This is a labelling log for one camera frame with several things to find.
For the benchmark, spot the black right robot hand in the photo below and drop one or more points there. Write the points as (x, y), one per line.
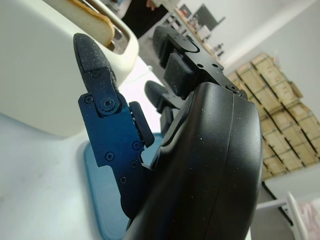
(205, 155)

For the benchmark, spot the toast slice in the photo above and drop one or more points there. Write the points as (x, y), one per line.
(95, 22)

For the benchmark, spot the cream white toaster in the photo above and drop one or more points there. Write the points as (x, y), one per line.
(37, 62)

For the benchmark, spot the teal plastic tray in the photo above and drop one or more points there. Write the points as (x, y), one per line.
(105, 195)

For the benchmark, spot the pink fabric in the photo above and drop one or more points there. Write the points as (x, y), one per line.
(311, 220)

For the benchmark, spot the cluttered workbench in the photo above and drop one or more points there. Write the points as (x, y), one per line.
(181, 21)

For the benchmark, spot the dark computer monitor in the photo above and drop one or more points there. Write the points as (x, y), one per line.
(207, 15)

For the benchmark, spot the white metal frame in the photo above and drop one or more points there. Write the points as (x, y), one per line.
(292, 210)

